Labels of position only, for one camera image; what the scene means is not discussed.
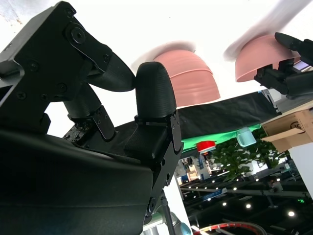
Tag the green leafy plant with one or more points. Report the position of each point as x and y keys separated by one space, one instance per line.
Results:
x=234 y=159

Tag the pale teal cup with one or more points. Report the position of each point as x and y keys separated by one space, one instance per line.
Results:
x=245 y=138

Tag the red round cap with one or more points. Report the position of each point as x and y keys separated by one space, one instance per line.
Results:
x=206 y=146

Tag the black stand pole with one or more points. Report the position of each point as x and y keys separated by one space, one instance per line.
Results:
x=168 y=218

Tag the black backdrop cloth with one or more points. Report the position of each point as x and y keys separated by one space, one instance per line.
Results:
x=220 y=115

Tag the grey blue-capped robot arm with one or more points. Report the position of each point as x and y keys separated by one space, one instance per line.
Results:
x=181 y=227

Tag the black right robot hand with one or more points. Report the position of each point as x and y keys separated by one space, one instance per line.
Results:
x=73 y=183

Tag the green backdrop cloth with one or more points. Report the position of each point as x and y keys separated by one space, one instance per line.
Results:
x=190 y=144

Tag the brown cardboard box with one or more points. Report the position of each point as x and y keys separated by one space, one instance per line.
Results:
x=286 y=132

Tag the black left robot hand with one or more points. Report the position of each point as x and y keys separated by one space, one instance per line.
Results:
x=298 y=83

